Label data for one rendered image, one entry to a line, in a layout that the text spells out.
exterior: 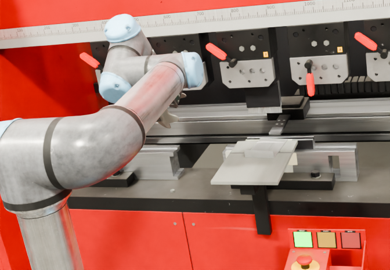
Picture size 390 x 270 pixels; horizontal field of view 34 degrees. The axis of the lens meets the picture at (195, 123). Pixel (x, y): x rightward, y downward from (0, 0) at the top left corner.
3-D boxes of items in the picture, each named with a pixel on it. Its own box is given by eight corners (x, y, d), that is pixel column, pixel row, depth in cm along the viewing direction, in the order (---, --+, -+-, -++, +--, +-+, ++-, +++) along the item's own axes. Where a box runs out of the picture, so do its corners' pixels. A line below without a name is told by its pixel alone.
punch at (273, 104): (247, 114, 188) (243, 83, 185) (249, 112, 190) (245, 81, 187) (281, 114, 184) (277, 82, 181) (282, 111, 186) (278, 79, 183)
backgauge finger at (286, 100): (255, 139, 195) (253, 123, 193) (274, 108, 217) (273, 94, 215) (295, 139, 190) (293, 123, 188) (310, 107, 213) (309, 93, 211)
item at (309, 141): (246, 150, 192) (245, 140, 191) (249, 146, 195) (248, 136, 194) (313, 149, 185) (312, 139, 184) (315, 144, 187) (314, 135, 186)
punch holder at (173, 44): (159, 91, 191) (149, 37, 185) (169, 82, 198) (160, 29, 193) (206, 89, 185) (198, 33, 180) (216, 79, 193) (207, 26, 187)
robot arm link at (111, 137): (110, 131, 92) (200, 37, 135) (43, 134, 96) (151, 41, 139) (126, 202, 96) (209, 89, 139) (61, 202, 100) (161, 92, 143)
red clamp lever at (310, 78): (307, 97, 172) (303, 62, 169) (310, 92, 176) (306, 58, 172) (314, 97, 171) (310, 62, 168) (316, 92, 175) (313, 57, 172)
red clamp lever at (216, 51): (206, 43, 176) (235, 64, 175) (211, 39, 179) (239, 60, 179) (203, 49, 177) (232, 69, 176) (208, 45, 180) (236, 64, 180)
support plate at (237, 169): (210, 184, 169) (210, 181, 169) (238, 144, 192) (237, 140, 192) (277, 185, 163) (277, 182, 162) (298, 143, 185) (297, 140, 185)
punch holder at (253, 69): (223, 88, 184) (215, 32, 178) (231, 79, 191) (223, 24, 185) (274, 86, 178) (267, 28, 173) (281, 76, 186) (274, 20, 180)
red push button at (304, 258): (296, 273, 163) (295, 261, 162) (299, 264, 167) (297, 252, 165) (312, 274, 162) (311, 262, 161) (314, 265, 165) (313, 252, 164)
